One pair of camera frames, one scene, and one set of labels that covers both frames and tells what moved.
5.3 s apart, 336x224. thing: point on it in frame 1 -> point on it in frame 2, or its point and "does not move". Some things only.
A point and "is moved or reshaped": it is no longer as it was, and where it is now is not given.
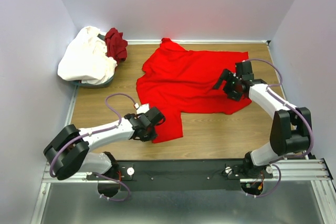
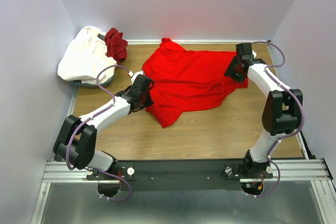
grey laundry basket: [92, 86] does not move
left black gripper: [152, 136] -> [148, 102]
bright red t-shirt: [175, 81] is moved or reshaped
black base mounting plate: [178, 176] does not move
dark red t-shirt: [116, 45] does not move
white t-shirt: [85, 59] does not move
